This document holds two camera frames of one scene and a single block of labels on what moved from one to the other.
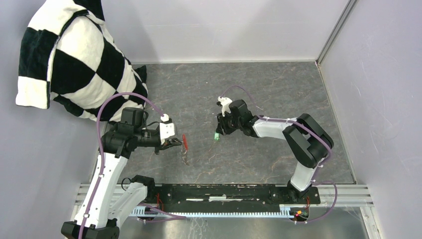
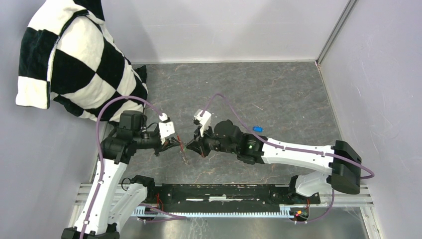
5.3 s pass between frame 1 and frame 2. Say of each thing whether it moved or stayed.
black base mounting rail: stayed
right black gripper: moved
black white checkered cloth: stayed
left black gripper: stayed
